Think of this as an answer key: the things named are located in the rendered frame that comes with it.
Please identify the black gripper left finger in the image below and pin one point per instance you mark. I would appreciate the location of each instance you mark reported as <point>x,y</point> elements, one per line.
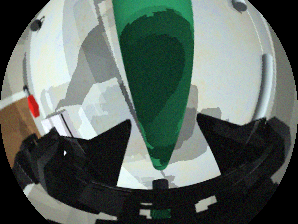
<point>105,152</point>

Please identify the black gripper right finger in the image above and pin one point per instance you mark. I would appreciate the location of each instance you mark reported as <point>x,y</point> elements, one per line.
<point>225,139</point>

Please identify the white cylindrical tube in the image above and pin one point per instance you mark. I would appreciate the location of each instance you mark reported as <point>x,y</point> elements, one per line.
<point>264,96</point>

